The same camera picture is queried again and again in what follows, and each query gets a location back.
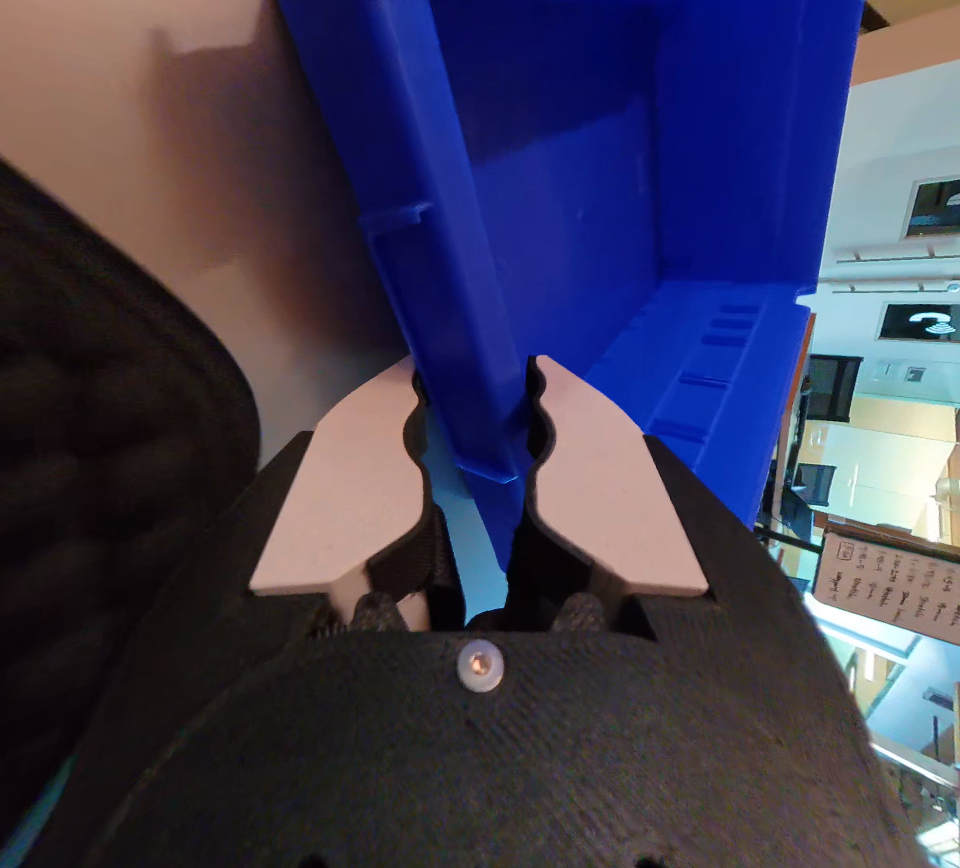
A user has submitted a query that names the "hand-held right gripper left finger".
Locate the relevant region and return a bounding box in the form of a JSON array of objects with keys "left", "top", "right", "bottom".
[{"left": 247, "top": 356, "right": 436, "bottom": 632}]

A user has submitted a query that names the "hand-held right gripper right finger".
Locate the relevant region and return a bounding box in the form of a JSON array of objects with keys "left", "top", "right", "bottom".
[{"left": 525, "top": 355, "right": 711, "bottom": 599}]

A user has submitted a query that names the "blue plastic bin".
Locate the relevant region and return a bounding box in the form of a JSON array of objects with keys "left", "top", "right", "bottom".
[{"left": 241, "top": 0, "right": 882, "bottom": 576}]

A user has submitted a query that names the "black dimpled wrist rest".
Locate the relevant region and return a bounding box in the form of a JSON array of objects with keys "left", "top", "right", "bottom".
[{"left": 0, "top": 159, "right": 262, "bottom": 831}]

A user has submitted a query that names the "handwritten sign board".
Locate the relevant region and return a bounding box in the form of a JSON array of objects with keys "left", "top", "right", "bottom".
[{"left": 813, "top": 524, "right": 960, "bottom": 647}]

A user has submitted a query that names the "framed wall sign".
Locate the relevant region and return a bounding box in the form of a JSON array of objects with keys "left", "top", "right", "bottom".
[
  {"left": 900, "top": 178, "right": 960, "bottom": 242},
  {"left": 877, "top": 301, "right": 960, "bottom": 344}
]

